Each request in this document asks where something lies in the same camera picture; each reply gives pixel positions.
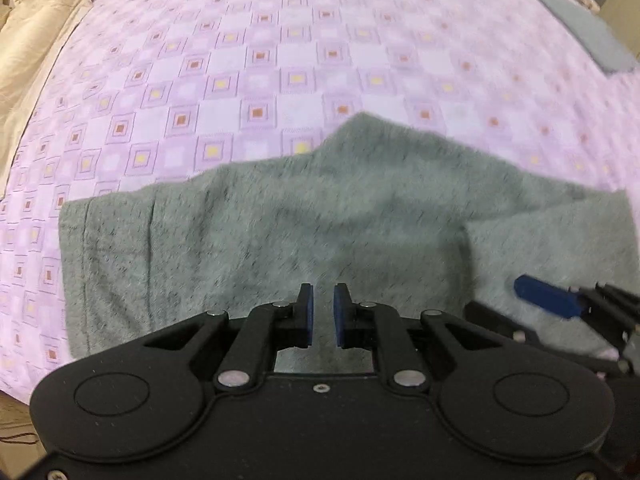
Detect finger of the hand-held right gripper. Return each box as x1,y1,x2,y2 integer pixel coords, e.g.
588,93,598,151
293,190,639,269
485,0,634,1
464,300,628,378
514,274,640,348

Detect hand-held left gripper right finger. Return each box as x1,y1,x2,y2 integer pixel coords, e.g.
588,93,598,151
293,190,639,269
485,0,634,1
333,282,497,394

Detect grey-green towel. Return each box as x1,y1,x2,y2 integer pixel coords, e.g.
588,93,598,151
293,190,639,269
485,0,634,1
59,112,640,361

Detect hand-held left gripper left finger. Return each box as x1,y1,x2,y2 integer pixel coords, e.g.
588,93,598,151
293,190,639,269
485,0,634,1
145,282,315,393

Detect thin dark cable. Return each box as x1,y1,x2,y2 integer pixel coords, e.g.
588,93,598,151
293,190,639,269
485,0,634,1
0,430,40,447

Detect grey folded cloth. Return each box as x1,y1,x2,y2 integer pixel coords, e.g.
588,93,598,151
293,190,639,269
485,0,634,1
535,0,639,77

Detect beige duvet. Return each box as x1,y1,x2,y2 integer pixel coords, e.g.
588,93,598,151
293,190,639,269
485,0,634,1
0,0,97,173

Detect pink checked bedsheet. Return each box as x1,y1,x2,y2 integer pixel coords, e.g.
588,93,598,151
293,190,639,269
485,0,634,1
0,0,640,403

